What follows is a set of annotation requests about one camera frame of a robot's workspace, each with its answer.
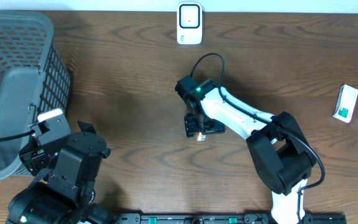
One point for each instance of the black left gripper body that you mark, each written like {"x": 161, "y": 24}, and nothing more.
{"x": 33, "y": 158}

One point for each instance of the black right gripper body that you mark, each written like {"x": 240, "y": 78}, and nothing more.
{"x": 201, "y": 124}

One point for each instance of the orange small packet box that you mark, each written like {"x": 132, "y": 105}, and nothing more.
{"x": 200, "y": 137}

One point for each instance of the white medicine box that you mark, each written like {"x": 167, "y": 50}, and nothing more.
{"x": 346, "y": 103}

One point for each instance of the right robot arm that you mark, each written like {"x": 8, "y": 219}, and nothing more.
{"x": 281, "y": 155}

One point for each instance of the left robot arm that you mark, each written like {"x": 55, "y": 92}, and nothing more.
{"x": 64, "y": 165}

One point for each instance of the white barcode scanner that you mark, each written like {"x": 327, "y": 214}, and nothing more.
{"x": 189, "y": 23}

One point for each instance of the grey plastic mesh basket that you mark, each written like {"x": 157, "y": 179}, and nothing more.
{"x": 33, "y": 79}

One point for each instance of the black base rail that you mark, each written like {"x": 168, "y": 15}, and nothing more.
{"x": 249, "y": 218}

